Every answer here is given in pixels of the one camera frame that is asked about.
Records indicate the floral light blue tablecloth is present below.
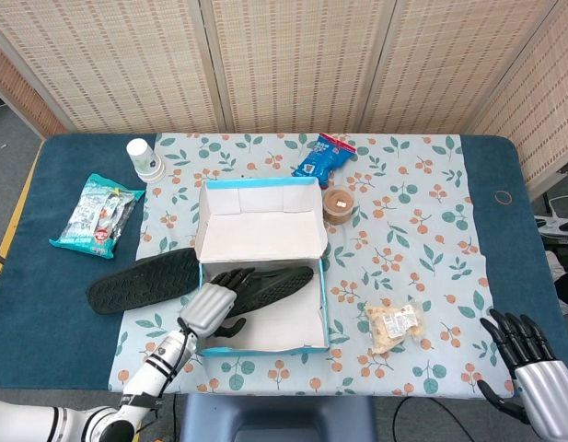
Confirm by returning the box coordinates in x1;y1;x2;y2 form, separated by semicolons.
107;132;515;398

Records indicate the open blue shoe box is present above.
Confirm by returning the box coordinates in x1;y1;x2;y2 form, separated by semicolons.
193;177;331;358

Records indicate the clear tub with brown snack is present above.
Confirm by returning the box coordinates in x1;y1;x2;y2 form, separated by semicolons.
321;185;359;227

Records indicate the blue snack bag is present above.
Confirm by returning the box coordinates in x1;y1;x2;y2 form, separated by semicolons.
291;133;357;190

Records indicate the woven bamboo folding screen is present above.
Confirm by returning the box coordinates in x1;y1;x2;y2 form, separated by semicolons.
0;0;568;199

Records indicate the teal snack package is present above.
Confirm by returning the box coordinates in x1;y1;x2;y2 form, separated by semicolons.
48;172;146;262

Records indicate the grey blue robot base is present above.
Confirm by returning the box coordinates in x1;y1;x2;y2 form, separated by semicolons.
180;394;377;442

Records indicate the floral paper cup stack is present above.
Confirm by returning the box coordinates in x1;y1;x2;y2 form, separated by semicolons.
125;137;167;184

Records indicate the black slipper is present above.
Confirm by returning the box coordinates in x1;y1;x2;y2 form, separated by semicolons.
208;265;315;320
86;247;205;316

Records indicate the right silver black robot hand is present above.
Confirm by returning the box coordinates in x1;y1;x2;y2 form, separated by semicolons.
476;308;568;441

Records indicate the white chair base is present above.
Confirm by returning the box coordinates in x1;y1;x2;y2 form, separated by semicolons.
534;192;568;240

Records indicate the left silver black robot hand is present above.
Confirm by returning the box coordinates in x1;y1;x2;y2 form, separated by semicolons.
179;267;257;340

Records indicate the black floor cable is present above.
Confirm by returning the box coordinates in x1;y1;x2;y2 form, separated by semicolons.
392;395;455;432

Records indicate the dark blue table cover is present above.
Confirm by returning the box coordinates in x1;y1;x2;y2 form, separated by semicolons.
0;133;568;400

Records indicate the clear bag of pale snacks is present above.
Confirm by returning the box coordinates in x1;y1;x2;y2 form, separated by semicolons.
364;301;426;355

